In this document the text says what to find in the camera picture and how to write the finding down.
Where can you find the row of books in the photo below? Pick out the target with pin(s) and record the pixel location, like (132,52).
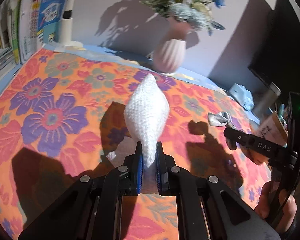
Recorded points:
(18,27)

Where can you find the silver grey bow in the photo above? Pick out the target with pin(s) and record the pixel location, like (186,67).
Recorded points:
(220,119)

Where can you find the white knitted cloth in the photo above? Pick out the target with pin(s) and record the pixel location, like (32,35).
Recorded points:
(145,116)

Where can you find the ribbed pink vase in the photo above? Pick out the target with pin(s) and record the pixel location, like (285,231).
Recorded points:
(170,52)

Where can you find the black monitor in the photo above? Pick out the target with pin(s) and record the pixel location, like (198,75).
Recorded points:
(278,59)

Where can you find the blue tissue pack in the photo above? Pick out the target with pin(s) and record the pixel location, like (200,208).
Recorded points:
(243,96)

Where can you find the white desk lamp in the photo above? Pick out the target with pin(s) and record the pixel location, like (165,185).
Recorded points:
(64,37)

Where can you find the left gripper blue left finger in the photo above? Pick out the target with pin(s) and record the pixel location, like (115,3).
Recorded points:
(139,167)

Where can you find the person right hand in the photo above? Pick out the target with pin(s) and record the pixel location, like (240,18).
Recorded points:
(289,209)

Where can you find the blue white artificial flowers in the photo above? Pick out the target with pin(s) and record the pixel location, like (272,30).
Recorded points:
(196,13)

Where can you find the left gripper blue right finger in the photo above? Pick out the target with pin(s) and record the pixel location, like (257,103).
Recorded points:
(160,166)

